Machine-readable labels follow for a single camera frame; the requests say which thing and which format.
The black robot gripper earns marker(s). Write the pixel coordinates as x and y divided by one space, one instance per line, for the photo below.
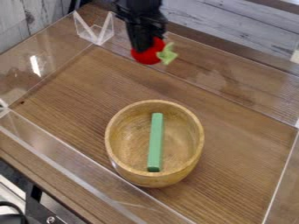
146 21

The red plush strawberry toy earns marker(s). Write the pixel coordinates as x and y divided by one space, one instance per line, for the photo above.
159 53

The oval wooden bowl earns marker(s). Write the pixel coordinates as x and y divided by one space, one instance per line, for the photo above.
127 139

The green rectangular stick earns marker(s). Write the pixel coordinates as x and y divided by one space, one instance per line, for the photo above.
155 146

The black metal table leg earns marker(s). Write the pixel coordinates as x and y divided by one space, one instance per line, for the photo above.
36 210

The clear acrylic corner bracket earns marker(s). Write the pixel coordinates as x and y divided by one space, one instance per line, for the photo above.
99 32

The clear acrylic tray wall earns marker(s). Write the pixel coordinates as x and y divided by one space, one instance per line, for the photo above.
63 86

